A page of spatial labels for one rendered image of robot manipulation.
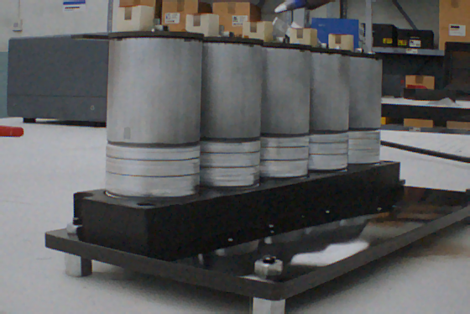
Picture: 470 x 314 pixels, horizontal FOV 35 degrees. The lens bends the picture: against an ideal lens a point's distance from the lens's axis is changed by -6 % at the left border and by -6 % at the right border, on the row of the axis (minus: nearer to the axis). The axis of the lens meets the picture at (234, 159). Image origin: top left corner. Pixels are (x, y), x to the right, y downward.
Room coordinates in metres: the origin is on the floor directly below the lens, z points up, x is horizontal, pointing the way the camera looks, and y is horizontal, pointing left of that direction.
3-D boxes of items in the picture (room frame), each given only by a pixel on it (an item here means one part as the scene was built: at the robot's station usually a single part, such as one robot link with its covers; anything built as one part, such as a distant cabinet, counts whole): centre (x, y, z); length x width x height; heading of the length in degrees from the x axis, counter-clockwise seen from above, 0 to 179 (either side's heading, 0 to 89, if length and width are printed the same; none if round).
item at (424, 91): (2.86, -0.74, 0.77); 0.24 x 0.16 x 0.04; 179
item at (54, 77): (0.84, 0.16, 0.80); 0.15 x 0.12 x 0.10; 60
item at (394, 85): (3.12, -0.61, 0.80); 0.15 x 0.12 x 0.10; 65
